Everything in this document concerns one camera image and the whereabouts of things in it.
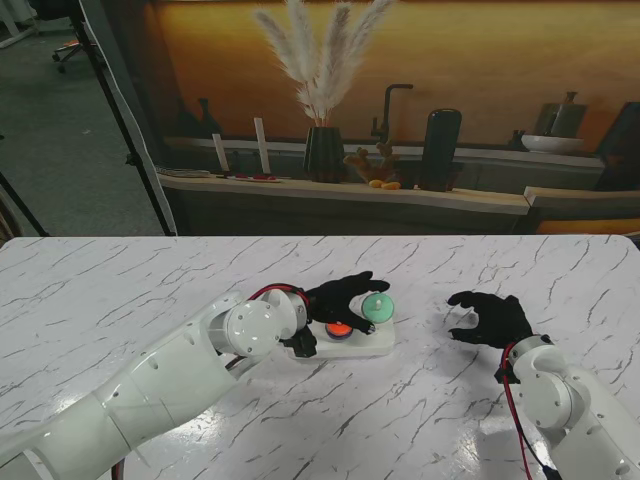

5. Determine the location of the short white candle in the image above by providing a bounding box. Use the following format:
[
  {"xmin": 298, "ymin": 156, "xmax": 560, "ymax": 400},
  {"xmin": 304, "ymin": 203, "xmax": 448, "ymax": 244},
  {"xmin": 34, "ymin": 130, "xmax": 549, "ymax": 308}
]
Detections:
[{"xmin": 210, "ymin": 133, "xmax": 230, "ymax": 174}]

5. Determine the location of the wooden board with red pieces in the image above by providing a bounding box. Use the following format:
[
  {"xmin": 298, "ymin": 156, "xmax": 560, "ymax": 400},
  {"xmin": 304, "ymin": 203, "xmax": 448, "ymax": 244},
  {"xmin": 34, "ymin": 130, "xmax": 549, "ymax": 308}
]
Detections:
[{"xmin": 214, "ymin": 172, "xmax": 284, "ymax": 185}]

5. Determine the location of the white pampas grass bunch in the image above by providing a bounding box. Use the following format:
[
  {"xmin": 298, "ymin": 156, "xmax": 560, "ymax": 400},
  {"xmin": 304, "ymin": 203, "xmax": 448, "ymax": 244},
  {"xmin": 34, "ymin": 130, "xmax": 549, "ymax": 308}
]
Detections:
[{"xmin": 252, "ymin": 0, "xmax": 399, "ymax": 126}]

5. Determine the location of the white-edged kitchen backdrop panel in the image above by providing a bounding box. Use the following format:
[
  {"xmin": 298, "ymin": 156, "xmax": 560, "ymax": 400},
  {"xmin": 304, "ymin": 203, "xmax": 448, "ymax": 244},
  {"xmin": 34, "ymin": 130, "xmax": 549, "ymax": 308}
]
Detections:
[{"xmin": 79, "ymin": 0, "xmax": 640, "ymax": 236}]

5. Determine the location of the white three-rod Hanoi tower base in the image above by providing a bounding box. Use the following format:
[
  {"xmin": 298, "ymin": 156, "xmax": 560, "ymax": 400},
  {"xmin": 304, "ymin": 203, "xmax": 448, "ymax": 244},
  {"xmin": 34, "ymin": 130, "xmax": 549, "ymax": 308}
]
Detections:
[{"xmin": 289, "ymin": 312, "xmax": 396, "ymax": 361}]

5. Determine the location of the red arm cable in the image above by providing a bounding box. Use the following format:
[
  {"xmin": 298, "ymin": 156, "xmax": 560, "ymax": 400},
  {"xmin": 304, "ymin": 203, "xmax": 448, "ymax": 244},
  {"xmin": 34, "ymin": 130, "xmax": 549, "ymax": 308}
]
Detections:
[
  {"xmin": 502, "ymin": 344, "xmax": 559, "ymax": 480},
  {"xmin": 247, "ymin": 283, "xmax": 309, "ymax": 304}
]

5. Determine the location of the black kitchen faucet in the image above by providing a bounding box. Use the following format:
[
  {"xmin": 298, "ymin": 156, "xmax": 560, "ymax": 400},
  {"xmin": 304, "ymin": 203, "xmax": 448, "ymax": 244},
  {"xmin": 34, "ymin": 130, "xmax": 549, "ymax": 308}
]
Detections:
[{"xmin": 370, "ymin": 83, "xmax": 415, "ymax": 146}]

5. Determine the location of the large green ring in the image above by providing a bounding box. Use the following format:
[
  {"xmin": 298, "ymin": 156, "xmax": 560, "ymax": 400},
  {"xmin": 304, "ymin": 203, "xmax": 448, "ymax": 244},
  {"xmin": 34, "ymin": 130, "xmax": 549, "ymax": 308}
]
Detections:
[{"xmin": 360, "ymin": 293, "xmax": 396, "ymax": 324}]

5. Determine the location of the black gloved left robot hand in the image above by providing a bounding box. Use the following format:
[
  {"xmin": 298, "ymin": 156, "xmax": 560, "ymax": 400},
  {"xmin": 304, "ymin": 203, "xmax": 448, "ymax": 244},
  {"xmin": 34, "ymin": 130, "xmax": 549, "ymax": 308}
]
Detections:
[{"xmin": 304, "ymin": 270, "xmax": 391, "ymax": 335}]

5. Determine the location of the tall white candle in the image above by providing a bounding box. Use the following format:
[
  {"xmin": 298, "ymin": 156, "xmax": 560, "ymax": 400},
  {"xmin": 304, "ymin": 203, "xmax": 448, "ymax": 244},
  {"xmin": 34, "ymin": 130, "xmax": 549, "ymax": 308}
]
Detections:
[{"xmin": 252, "ymin": 117, "xmax": 272, "ymax": 176}]

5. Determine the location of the black tripod stand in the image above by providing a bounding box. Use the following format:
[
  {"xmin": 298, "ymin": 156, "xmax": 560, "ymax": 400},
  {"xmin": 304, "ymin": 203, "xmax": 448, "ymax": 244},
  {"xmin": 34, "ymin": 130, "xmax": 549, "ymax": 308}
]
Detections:
[
  {"xmin": 64, "ymin": 0, "xmax": 176, "ymax": 236},
  {"xmin": 0, "ymin": 172, "xmax": 51, "ymax": 237}
]

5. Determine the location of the office chair with orange seat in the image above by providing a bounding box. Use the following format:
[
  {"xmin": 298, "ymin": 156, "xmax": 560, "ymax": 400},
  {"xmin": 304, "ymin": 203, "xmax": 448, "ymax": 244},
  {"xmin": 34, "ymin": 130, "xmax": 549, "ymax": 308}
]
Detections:
[{"xmin": 49, "ymin": 34, "xmax": 86, "ymax": 74}]

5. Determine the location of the white bowl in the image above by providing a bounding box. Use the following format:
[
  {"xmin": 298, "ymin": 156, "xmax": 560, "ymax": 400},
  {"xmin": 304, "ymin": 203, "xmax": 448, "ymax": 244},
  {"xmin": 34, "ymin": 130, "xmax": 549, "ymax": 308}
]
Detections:
[{"xmin": 520, "ymin": 134, "xmax": 585, "ymax": 155}]

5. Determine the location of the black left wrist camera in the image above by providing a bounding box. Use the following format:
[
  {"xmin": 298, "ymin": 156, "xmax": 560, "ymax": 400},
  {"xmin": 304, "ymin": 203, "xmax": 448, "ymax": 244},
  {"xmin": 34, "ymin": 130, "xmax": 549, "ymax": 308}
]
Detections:
[{"xmin": 279, "ymin": 329, "xmax": 319, "ymax": 359}]

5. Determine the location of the tall black cylinder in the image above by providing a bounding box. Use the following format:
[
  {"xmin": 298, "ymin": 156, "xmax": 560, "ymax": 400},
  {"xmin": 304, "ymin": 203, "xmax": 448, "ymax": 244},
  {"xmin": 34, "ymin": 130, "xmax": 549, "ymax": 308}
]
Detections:
[{"xmin": 419, "ymin": 108, "xmax": 464, "ymax": 194}]

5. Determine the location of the brown plush toy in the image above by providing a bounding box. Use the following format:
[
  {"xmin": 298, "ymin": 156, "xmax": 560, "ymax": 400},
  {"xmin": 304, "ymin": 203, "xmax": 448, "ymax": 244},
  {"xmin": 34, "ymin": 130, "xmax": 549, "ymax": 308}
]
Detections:
[{"xmin": 343, "ymin": 141, "xmax": 401, "ymax": 184}]

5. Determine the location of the dark teal box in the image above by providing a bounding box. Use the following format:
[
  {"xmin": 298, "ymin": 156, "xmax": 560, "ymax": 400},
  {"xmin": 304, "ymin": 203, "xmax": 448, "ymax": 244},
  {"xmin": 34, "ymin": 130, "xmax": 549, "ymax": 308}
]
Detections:
[{"xmin": 594, "ymin": 102, "xmax": 640, "ymax": 192}]

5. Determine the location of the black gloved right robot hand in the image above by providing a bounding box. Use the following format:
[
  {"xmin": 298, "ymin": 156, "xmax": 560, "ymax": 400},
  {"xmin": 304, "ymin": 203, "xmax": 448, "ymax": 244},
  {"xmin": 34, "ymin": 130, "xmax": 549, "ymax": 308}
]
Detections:
[{"xmin": 446, "ymin": 291, "xmax": 535, "ymax": 351}]

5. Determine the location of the black ribbed vase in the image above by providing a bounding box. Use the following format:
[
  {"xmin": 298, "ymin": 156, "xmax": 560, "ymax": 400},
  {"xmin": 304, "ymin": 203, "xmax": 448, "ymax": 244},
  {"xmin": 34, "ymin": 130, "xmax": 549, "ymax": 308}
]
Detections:
[{"xmin": 303, "ymin": 126, "xmax": 347, "ymax": 185}]

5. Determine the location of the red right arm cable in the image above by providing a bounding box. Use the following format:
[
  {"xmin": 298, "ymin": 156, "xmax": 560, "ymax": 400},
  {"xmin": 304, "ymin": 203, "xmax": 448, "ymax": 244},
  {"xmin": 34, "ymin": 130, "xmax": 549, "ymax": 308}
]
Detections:
[{"xmin": 502, "ymin": 344, "xmax": 559, "ymax": 480}]

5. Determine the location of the red left arm cable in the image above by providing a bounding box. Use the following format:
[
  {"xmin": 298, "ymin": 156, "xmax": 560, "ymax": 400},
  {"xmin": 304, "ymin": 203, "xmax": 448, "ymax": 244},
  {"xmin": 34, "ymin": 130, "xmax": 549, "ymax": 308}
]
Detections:
[{"xmin": 247, "ymin": 283, "xmax": 309, "ymax": 304}]

